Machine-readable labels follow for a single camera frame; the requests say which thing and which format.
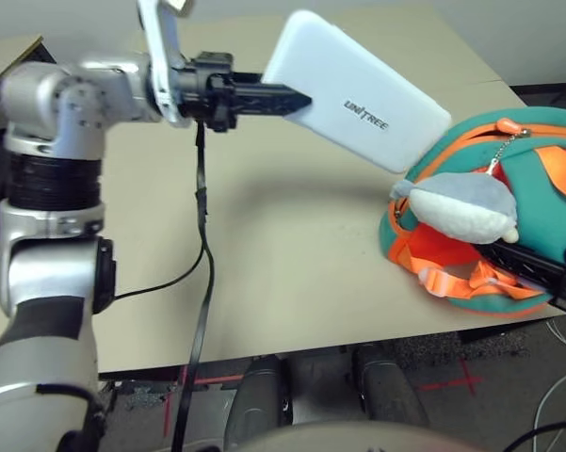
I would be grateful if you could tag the dark robot leg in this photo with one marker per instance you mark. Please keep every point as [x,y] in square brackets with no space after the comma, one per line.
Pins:
[391,386]
[259,395]

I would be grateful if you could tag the beige table with black frame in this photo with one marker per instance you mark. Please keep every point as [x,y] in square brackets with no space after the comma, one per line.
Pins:
[4,61]

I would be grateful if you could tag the dark right robot leg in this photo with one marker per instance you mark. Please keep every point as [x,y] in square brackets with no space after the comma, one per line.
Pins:
[391,386]

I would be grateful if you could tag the grey robot torso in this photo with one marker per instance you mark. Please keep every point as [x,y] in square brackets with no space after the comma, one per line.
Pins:
[348,440]

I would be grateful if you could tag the dark left robot leg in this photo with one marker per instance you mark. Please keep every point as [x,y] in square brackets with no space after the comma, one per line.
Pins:
[259,395]

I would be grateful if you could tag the grey white plush whale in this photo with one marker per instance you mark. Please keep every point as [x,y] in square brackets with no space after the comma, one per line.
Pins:
[457,207]

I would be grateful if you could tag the red floor tape mark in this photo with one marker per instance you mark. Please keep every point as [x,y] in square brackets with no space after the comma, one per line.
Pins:
[461,379]

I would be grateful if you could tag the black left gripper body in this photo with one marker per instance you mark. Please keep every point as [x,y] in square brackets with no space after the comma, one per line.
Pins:
[207,89]

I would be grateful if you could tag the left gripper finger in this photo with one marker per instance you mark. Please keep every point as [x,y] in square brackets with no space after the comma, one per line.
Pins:
[249,77]
[268,101]

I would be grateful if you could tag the white Unitree box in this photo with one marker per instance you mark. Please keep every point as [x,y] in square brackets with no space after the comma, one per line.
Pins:
[339,75]

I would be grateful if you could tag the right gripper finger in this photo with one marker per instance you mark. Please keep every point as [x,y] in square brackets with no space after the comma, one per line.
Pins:
[522,275]
[532,259]

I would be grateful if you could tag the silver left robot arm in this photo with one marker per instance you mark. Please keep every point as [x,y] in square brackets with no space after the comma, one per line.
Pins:
[42,108]

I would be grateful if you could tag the orange teal backpack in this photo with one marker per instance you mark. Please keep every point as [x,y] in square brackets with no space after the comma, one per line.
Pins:
[522,216]

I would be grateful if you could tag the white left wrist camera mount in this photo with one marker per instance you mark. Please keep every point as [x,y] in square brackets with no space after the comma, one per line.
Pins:
[162,56]

